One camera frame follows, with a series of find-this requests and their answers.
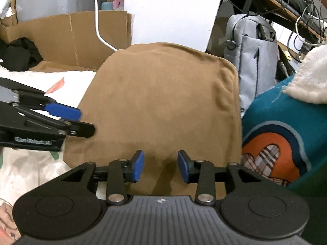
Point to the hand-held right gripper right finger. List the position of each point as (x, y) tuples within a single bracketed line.
[(182, 167)]

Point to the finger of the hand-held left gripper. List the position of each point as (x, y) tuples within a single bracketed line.
[(79, 130), (63, 111)]

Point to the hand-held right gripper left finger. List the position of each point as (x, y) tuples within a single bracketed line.
[(138, 166)]

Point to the brown printed t-shirt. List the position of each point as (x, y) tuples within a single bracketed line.
[(158, 94)]

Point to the white bear print blanket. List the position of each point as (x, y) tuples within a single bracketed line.
[(25, 168)]

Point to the crumpled black garment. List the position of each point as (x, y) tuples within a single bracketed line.
[(20, 56)]

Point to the folded cardboard sheet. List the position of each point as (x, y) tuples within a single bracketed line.
[(63, 35)]

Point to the teal printed fleece blanket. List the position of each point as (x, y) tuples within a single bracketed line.
[(281, 112)]

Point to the grey backpack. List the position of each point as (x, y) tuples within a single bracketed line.
[(250, 56)]

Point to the wooden desk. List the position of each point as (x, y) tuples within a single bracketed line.
[(276, 3)]

